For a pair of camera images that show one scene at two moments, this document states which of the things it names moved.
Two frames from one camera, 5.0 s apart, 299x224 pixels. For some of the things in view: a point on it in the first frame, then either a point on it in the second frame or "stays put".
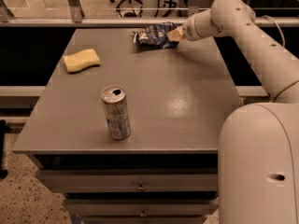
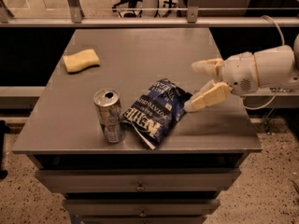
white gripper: [189, 32] → [239, 73]
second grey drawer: [142, 206] stays put
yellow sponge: [81, 60] stays put
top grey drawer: [133, 180] stays put
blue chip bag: [155, 35] → [156, 114]
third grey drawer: [143, 220] stays put
